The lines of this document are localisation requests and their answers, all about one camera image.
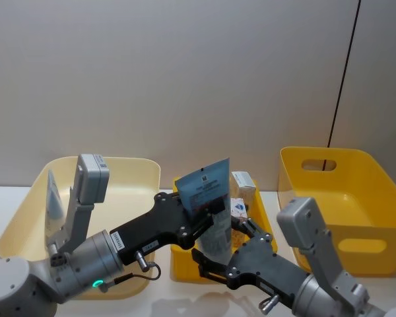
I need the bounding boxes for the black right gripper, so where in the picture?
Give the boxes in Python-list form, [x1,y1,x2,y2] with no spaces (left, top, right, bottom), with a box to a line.
[190,215,313,307]

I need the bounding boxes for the blue squeeze tube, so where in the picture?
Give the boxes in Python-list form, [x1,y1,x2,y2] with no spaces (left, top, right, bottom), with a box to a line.
[176,157,234,256]

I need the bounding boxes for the white box with blue print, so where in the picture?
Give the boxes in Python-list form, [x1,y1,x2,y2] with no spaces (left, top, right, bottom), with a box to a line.
[230,197,251,226]

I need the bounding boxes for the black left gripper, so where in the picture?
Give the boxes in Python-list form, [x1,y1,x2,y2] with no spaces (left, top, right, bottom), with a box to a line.
[110,192,226,267]

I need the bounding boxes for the gripper dark cable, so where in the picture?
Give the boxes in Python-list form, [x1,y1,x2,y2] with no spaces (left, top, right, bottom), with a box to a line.
[259,295,281,312]
[98,250,162,294]

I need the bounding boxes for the left gripper dark cable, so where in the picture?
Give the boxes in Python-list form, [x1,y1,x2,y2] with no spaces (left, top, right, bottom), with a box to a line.
[98,250,162,294]

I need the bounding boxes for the cream plastic bin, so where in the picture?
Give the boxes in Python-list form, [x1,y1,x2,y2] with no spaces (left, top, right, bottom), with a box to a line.
[0,157,162,300]

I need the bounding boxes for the right gripper dark cable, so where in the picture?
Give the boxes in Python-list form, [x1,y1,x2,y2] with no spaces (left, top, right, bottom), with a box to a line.
[259,295,281,312]

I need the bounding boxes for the large yellow plastic bin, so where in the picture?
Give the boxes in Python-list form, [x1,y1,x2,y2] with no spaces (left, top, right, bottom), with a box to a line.
[277,147,396,277]

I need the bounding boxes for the white grey squeeze tube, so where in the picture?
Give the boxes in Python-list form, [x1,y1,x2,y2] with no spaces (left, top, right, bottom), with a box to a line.
[45,169,66,246]

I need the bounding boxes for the small yellow plastic bin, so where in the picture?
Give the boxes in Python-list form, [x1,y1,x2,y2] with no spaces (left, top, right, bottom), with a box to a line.
[170,176,279,283]

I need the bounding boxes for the cream carton box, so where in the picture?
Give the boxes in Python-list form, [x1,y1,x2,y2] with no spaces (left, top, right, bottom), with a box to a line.
[230,170,259,217]

